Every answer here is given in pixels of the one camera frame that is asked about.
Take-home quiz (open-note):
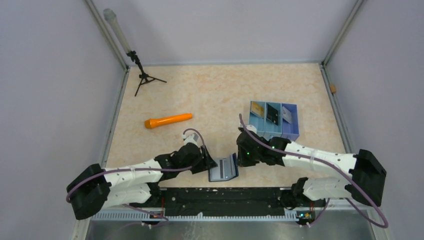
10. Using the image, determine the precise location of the dark blue leather card holder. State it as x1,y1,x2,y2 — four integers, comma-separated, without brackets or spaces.
208,153,239,182

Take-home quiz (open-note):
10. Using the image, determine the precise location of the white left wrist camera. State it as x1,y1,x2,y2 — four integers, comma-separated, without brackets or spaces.
182,133,203,148

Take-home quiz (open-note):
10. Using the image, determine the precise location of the black mini tripod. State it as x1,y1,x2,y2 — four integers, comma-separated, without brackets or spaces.
126,50,167,97

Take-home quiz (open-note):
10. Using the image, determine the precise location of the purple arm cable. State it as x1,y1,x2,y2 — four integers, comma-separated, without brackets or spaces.
238,113,389,229
65,128,206,229

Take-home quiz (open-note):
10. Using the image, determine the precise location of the white black-stripe credit card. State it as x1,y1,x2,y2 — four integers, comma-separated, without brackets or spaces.
211,158,237,182

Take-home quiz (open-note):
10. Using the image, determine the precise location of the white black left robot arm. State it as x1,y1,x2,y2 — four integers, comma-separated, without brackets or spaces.
66,143,217,220

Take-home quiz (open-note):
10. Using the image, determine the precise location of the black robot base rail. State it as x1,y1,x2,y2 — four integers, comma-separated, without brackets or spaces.
142,187,327,220

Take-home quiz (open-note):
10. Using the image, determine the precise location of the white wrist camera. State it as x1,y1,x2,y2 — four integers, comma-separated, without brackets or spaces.
182,133,203,148
245,124,257,134

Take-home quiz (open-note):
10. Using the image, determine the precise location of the light blue drawer organizer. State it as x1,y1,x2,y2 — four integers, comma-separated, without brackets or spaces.
248,101,300,141

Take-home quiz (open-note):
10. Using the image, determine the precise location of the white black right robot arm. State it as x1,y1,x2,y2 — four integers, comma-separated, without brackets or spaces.
236,131,387,207

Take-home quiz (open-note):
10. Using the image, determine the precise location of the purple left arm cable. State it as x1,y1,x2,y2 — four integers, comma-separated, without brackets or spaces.
65,128,206,229

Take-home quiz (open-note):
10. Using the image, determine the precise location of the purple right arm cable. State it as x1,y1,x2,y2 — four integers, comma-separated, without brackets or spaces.
238,113,389,229

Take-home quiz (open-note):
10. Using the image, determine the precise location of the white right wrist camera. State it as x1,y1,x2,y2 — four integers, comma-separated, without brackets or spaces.
245,124,257,134

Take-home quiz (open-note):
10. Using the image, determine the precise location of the small tan block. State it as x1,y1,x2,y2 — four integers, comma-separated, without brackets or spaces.
329,83,337,94

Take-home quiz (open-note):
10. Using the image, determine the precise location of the grey tube on tripod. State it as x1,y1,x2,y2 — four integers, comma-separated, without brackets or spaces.
103,8,132,55

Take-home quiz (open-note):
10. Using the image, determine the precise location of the orange flashlight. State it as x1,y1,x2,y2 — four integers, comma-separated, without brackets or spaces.
144,113,193,129

